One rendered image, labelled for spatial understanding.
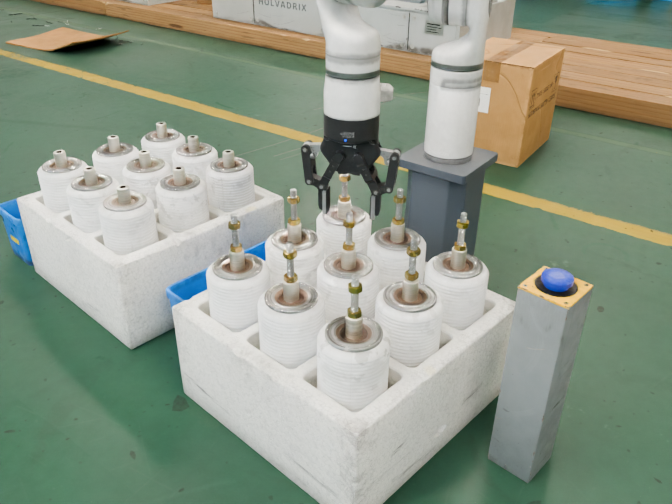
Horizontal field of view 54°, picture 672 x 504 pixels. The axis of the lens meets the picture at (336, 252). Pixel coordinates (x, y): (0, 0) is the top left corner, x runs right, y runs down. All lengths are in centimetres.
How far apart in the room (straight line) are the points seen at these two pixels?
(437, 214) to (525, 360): 43
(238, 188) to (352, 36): 57
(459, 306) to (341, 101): 36
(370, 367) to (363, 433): 8
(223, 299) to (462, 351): 36
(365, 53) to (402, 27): 216
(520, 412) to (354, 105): 48
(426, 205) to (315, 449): 55
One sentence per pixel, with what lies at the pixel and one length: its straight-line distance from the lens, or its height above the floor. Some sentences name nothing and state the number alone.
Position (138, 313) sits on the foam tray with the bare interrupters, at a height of 7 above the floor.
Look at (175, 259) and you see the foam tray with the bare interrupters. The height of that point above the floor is 15.
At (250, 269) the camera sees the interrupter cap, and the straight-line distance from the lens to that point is 99.
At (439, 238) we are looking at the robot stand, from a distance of 128.
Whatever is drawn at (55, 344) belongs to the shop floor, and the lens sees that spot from 134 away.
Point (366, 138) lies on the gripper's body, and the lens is 87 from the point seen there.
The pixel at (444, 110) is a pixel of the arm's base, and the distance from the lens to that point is 121.
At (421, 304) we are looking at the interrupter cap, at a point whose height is 25.
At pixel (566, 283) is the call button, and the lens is 87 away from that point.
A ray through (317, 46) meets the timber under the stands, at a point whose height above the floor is 5.
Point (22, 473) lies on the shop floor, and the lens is 112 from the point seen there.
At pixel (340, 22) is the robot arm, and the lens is 86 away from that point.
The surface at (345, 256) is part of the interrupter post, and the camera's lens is 98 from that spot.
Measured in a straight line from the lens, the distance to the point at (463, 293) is 99.
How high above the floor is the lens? 77
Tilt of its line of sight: 30 degrees down
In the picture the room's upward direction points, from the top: 1 degrees clockwise
